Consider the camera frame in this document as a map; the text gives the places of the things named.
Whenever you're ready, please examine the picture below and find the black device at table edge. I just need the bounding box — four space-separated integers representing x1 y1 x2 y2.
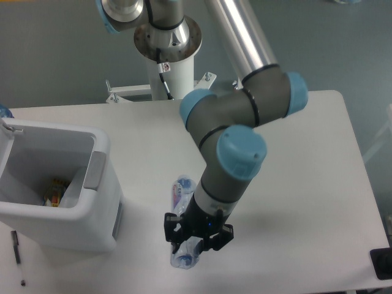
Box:
370 247 391 281

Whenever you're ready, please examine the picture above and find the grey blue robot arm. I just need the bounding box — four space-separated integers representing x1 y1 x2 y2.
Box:
96 1 308 252

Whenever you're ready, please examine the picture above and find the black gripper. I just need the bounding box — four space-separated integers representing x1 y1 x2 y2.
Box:
164 195 234 254

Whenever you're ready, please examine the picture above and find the colourful snack packaging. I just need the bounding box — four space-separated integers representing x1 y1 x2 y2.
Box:
42 179 70 207

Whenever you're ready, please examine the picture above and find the white trash can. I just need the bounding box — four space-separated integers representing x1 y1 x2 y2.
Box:
1 118 123 252

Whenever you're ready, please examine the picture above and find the black pen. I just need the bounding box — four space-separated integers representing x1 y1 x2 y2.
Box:
10 230 26 287

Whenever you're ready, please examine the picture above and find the white frame at right edge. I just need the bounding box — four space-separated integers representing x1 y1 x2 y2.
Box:
362 104 391 164

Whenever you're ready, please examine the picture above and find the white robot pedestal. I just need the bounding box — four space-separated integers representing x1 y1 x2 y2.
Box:
106 16 217 104

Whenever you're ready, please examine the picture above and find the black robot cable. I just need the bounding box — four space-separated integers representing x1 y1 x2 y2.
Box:
155 47 175 101

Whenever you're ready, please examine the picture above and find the white plastic wrapper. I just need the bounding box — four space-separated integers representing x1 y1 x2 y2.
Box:
59 167 86 208

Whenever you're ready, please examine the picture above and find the clear plastic water bottle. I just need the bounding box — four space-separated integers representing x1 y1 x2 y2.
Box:
169 174 205 270

